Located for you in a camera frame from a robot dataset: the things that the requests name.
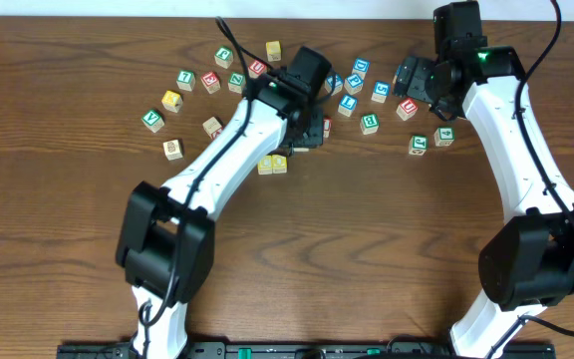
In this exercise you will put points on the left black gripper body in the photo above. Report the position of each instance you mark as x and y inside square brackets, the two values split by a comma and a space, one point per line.
[309, 132]

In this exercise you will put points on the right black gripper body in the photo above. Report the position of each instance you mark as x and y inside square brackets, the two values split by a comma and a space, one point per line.
[412, 77]

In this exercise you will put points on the yellow letter O block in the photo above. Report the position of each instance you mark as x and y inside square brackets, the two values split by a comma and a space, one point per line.
[279, 164]

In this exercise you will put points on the yellow letter C block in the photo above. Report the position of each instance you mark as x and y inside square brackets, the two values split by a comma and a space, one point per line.
[265, 166]

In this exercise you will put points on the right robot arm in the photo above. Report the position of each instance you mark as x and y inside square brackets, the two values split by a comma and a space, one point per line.
[529, 265]

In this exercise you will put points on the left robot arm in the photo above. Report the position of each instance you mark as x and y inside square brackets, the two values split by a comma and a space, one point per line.
[167, 239]

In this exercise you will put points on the red letter I block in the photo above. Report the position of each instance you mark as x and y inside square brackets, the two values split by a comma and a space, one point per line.
[327, 124]

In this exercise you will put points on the red letter U block right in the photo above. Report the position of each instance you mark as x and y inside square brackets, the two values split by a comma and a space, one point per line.
[406, 109]

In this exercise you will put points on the red letter u block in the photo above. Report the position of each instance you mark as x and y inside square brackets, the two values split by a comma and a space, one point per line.
[406, 109]
[256, 69]

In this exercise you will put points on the blue number 5 block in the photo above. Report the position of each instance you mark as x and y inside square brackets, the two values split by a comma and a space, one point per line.
[380, 92]

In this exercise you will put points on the blue number 2 block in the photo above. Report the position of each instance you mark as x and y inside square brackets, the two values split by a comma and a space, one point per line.
[334, 84]

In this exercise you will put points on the blue letter D block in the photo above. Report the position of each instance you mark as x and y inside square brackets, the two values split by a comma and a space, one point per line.
[361, 67]

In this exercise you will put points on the blue letter P block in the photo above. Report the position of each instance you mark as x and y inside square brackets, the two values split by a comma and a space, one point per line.
[354, 84]

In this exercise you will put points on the green letter B block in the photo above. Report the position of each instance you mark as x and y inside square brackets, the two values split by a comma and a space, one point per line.
[369, 124]

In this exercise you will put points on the green number 4 block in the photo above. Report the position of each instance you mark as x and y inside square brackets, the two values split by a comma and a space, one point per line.
[443, 136]

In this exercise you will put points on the green letter J block right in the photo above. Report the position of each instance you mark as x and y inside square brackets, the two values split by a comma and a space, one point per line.
[418, 145]

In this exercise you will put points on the green letter j block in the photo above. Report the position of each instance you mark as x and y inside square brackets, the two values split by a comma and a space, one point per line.
[224, 57]
[418, 145]

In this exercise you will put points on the red letter U block left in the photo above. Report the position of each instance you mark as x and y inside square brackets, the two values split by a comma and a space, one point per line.
[256, 69]

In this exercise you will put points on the green letter Z block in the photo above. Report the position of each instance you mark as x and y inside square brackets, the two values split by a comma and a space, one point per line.
[236, 82]

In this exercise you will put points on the yellow block top row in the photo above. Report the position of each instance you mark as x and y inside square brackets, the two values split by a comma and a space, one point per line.
[273, 51]

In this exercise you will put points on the natural block red edge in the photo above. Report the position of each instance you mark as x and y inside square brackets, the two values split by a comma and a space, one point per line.
[213, 127]

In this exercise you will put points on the red letter E block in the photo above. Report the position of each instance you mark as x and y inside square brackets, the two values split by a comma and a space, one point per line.
[210, 82]

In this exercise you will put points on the green letter J block top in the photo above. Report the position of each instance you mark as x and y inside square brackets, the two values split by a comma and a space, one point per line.
[224, 57]

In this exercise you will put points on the green number 7 block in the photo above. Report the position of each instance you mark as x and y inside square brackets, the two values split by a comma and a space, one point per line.
[185, 80]

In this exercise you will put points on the natural wooden picture block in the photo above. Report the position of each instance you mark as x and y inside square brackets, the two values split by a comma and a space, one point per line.
[173, 150]

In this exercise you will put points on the yellow letter K block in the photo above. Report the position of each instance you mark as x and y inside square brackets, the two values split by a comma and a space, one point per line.
[172, 101]

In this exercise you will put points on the green letter V block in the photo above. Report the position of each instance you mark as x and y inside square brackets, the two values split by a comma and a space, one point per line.
[153, 120]

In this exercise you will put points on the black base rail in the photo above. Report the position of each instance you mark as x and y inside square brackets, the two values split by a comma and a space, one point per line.
[219, 350]

